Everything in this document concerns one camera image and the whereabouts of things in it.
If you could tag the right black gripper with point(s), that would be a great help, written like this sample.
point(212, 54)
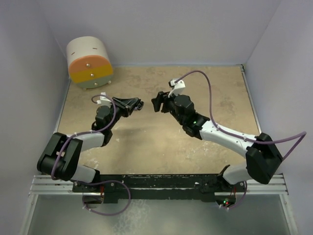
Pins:
point(161, 96)

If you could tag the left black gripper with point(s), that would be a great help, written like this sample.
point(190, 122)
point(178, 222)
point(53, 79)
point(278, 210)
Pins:
point(128, 103)

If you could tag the black earbud charging case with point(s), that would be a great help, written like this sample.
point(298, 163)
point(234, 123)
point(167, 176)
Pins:
point(139, 106)

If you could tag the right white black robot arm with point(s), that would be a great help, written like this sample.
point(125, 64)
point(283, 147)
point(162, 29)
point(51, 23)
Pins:
point(261, 155)

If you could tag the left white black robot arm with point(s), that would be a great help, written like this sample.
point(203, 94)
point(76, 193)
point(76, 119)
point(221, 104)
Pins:
point(60, 158)

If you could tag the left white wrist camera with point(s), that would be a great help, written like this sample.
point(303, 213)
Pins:
point(103, 100)

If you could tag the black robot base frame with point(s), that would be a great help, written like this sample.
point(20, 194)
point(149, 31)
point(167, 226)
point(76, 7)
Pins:
point(110, 188)

